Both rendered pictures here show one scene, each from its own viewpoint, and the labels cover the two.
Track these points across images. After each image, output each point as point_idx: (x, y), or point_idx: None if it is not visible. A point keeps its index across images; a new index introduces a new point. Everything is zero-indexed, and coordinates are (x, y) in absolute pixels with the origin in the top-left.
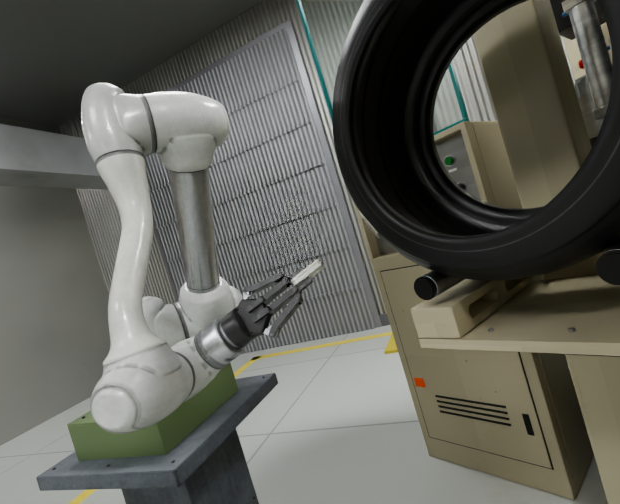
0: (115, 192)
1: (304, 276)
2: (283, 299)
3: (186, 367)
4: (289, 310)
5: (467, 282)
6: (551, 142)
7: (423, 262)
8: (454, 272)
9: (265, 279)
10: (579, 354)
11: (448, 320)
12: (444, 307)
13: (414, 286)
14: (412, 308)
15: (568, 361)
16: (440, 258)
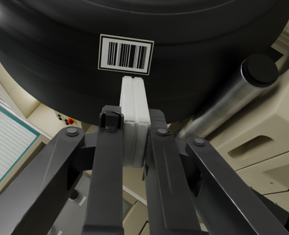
0: None
1: (143, 100)
2: (175, 170)
3: None
4: (235, 177)
5: (228, 128)
6: None
7: (232, 40)
8: (264, 28)
9: (24, 174)
10: None
11: None
12: None
13: (251, 75)
14: (275, 109)
15: None
16: (250, 6)
